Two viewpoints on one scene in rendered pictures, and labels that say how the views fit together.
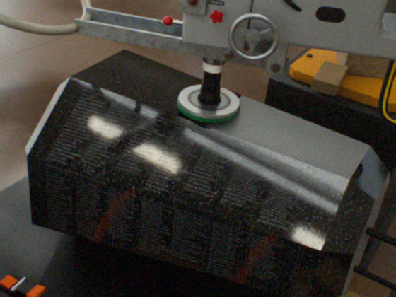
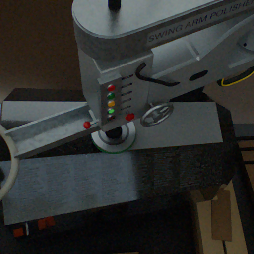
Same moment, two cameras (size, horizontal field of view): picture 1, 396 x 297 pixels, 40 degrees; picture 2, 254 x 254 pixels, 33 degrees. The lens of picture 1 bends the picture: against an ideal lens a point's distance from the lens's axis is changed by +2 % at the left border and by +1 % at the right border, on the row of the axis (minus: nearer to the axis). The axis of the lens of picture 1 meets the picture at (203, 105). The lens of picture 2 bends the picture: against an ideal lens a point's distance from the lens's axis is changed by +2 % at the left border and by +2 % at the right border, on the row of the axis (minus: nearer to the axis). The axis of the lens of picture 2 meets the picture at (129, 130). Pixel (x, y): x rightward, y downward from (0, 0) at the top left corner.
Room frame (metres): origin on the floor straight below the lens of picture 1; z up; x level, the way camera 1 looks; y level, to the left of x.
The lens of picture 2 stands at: (0.82, 0.46, 2.65)
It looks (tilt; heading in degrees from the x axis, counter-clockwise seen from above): 62 degrees down; 325
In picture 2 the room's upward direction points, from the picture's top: 5 degrees clockwise
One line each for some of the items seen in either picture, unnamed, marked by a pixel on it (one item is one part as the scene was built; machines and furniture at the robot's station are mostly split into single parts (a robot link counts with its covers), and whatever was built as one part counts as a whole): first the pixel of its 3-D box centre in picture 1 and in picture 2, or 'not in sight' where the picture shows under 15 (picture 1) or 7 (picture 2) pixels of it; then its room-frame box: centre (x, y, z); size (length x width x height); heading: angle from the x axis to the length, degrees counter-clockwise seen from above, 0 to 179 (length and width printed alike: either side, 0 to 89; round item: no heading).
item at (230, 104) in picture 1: (208, 100); (113, 131); (1.63, -0.02, 0.86); 0.21 x 0.21 x 0.01
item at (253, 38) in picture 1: (254, 32); (153, 107); (1.50, -0.12, 1.18); 0.15 x 0.10 x 0.15; 85
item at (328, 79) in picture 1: (329, 78); not in sight; (2.02, -0.50, 0.81); 0.20 x 0.10 x 0.05; 159
